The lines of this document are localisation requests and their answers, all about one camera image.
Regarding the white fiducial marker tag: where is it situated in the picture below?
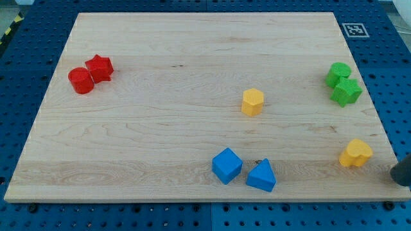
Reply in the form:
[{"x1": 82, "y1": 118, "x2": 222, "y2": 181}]
[{"x1": 342, "y1": 22, "x2": 369, "y2": 38}]

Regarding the yellow heart block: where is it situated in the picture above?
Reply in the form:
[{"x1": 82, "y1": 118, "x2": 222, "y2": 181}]
[{"x1": 338, "y1": 139, "x2": 373, "y2": 167}]

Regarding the wooden board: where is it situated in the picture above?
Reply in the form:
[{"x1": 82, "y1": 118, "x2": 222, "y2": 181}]
[{"x1": 4, "y1": 12, "x2": 410, "y2": 203}]

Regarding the green star block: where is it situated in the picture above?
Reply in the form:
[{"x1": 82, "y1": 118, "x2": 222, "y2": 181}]
[{"x1": 330, "y1": 78, "x2": 363, "y2": 107}]

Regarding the dark grey pusher tip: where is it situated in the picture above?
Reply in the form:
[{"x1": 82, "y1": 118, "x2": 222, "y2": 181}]
[{"x1": 390, "y1": 155, "x2": 410, "y2": 186}]

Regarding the blue cube block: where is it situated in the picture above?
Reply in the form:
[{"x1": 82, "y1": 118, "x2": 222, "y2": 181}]
[{"x1": 212, "y1": 148, "x2": 243, "y2": 185}]

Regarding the red star block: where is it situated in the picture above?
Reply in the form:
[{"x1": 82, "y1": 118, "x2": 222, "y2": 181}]
[{"x1": 85, "y1": 55, "x2": 114, "y2": 83}]

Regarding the green cylinder block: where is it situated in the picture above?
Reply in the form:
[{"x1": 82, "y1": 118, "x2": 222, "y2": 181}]
[{"x1": 325, "y1": 62, "x2": 351, "y2": 88}]

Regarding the blue triangle block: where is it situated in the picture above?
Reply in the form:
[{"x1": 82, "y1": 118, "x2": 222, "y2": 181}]
[{"x1": 246, "y1": 158, "x2": 277, "y2": 192}]

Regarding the red cylinder block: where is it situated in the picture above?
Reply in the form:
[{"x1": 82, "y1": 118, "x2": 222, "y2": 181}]
[{"x1": 68, "y1": 67, "x2": 94, "y2": 94}]

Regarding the yellow hexagon block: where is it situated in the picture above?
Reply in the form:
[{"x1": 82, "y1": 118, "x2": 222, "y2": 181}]
[{"x1": 241, "y1": 88, "x2": 264, "y2": 117}]

